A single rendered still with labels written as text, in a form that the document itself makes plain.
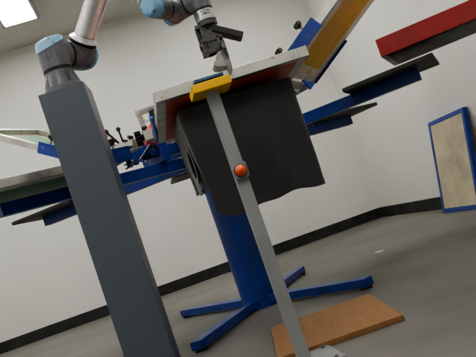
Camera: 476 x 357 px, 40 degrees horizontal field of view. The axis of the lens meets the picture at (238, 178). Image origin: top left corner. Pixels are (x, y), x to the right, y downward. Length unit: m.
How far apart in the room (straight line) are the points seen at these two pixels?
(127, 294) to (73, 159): 0.55
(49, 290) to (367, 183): 3.62
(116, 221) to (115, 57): 4.91
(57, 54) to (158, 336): 1.15
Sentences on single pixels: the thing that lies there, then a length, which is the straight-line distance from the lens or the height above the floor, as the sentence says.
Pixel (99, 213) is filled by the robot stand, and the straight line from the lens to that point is 2.49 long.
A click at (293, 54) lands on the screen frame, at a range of 2.39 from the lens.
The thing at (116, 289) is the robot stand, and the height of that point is 0.41.
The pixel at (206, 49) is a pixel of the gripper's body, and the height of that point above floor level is 1.11.
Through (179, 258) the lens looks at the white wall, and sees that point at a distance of 6.97.
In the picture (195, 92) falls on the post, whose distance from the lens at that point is 2.06.
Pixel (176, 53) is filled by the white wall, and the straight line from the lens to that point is 7.28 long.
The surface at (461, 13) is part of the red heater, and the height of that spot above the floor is 1.06.
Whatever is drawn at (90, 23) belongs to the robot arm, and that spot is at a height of 1.44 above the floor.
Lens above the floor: 0.51
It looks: 3 degrees up
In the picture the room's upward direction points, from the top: 19 degrees counter-clockwise
